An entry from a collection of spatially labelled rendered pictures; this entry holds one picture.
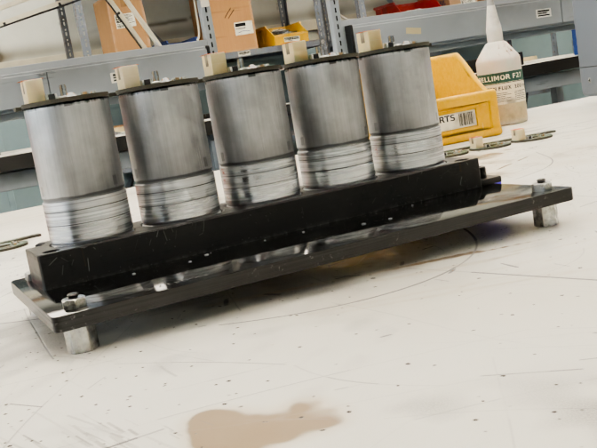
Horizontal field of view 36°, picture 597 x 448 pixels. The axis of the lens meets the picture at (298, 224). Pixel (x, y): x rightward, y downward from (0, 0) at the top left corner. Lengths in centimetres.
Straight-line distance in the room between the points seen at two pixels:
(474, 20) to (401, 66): 275
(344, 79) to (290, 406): 15
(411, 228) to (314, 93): 6
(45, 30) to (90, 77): 217
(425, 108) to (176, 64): 232
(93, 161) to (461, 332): 12
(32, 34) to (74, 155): 445
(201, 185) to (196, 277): 5
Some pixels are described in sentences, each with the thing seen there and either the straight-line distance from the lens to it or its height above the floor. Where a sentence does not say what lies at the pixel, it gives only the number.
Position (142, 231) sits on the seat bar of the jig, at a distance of 27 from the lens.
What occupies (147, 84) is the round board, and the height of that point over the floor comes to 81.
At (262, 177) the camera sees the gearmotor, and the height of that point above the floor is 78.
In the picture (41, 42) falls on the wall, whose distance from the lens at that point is 471.
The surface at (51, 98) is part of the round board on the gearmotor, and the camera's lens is 27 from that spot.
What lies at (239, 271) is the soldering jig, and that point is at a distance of 23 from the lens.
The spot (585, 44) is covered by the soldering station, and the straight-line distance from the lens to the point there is 80.
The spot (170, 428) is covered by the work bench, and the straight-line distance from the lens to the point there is 16.
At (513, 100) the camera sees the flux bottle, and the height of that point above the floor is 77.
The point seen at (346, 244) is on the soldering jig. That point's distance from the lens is 25.
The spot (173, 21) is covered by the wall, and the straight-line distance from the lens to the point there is 486.
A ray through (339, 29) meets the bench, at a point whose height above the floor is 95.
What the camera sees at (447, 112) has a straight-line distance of 61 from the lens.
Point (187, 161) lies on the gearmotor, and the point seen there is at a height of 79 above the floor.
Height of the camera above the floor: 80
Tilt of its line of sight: 9 degrees down
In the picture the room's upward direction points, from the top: 10 degrees counter-clockwise
